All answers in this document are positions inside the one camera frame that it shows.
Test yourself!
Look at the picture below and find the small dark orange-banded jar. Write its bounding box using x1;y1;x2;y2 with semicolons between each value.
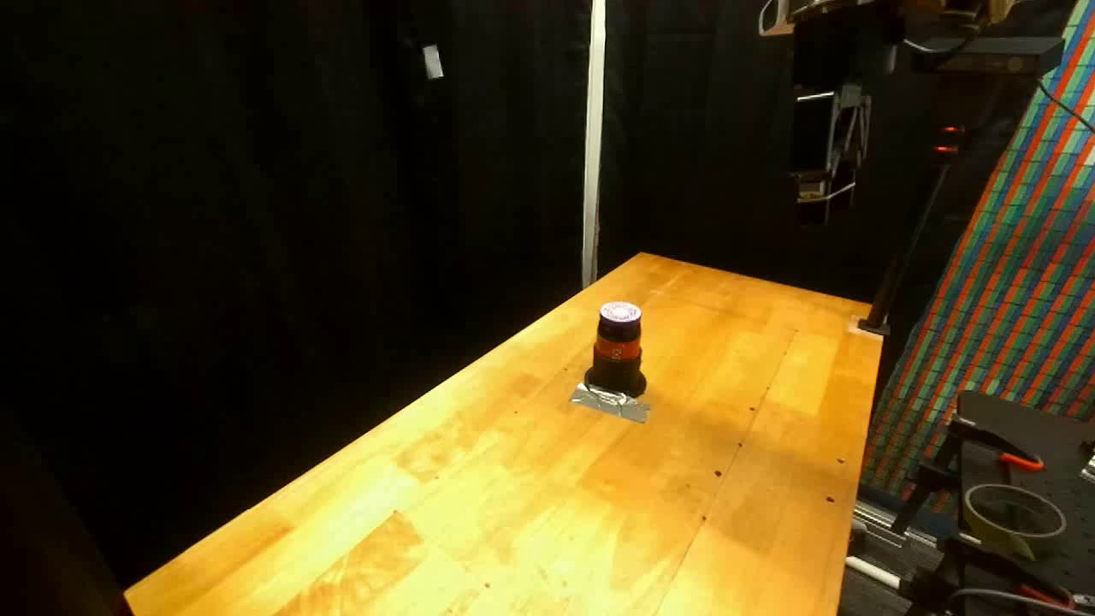
590;298;650;394

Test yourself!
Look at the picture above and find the silver tape patch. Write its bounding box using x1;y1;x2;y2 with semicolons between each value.
567;379;653;429

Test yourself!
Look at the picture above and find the white vertical pole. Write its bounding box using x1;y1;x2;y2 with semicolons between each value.
577;0;608;289

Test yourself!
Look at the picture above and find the black metal rack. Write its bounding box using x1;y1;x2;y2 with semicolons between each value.
791;7;884;226

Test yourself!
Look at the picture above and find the colourful striped cloth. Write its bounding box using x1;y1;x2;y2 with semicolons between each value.
863;0;1095;503

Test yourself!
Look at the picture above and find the black side platform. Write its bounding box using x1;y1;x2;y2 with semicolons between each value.
891;389;1095;616

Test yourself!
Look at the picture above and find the grey tape roll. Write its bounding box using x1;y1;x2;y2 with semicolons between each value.
962;480;1070;561

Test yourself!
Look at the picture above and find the black clamp orange handle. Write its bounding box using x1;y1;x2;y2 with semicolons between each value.
949;414;1047;475

